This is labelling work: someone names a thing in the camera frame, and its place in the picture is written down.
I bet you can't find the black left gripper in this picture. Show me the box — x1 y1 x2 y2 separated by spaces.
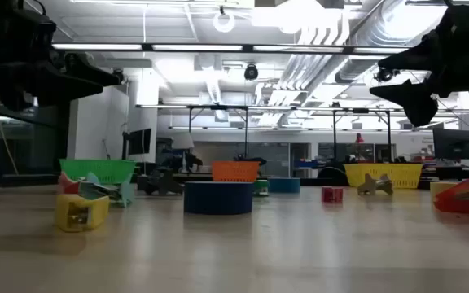
0 7 122 113

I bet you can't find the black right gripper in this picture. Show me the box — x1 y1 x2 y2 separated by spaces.
368 0 469 128

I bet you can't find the pink staple remover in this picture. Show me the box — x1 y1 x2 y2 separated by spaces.
58 171 81 195

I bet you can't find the beige staple remover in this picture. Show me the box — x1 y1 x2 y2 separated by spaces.
357 173 394 196

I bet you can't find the teal staple remover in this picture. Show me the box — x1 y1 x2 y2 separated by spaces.
78 171 135 208

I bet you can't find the large red stapler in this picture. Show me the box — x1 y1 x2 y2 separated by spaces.
433 177 469 215

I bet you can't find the black staple remover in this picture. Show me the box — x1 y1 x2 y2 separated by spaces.
138 168 185 196

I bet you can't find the red mini stapler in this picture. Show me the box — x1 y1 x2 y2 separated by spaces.
321 186 344 203

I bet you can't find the light blue tape roll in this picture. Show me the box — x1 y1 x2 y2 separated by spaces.
267 177 301 194

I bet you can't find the large thin blue tape roll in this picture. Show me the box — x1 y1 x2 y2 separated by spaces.
183 181 254 216

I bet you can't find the green mini stapler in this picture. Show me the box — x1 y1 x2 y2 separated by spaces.
252 179 270 197

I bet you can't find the yellow mini stapler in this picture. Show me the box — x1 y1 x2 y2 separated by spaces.
55 193 110 233

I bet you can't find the wide black desk monitor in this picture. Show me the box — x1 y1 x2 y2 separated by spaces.
432 128 469 160

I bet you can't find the black monitor on stand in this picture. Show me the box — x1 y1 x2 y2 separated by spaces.
122 128 152 160

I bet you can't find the green plastic basket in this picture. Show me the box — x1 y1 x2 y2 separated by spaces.
59 158 137 185

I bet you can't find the yellow plastic basket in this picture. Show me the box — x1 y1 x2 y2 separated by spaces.
344 163 423 190

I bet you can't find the white table lamp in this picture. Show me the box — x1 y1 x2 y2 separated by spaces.
172 132 195 174

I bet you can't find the long ceiling light bar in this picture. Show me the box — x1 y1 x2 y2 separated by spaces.
50 42 410 55

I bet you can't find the orange plastic basket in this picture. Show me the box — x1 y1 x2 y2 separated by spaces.
212 160 261 183

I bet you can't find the silver ventilation duct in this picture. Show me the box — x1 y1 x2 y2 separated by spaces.
334 0 449 85

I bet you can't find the yellow hanging cord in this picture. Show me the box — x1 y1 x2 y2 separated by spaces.
0 87 20 176

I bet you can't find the black workstation frame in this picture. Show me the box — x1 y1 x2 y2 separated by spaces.
331 107 392 162
187 104 250 160

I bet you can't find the white ring light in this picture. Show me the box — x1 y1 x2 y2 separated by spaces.
213 10 236 33

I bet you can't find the black aluminium table frame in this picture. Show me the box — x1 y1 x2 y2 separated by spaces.
0 173 469 192

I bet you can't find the black hanging camera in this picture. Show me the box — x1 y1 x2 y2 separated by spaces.
243 63 260 81

